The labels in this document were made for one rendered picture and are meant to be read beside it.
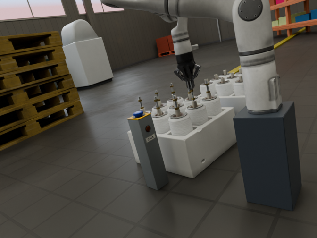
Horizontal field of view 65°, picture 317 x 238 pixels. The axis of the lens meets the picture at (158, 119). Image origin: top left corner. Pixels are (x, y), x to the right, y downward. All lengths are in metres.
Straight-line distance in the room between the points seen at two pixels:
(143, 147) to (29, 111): 1.98
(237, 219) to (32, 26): 8.58
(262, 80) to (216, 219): 0.45
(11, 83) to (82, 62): 3.26
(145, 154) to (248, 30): 0.58
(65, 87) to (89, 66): 2.92
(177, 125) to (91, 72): 5.02
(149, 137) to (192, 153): 0.19
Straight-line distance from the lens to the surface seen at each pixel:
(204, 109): 1.13
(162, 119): 1.11
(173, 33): 1.09
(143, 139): 0.96
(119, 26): 11.12
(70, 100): 3.11
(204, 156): 1.11
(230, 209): 0.89
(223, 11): 0.80
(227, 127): 1.24
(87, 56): 5.97
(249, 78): 0.75
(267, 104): 0.76
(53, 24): 9.34
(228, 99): 1.48
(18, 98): 2.82
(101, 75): 6.10
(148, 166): 1.02
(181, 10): 0.78
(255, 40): 0.73
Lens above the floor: 0.56
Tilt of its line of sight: 16 degrees down
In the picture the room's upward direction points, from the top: 14 degrees counter-clockwise
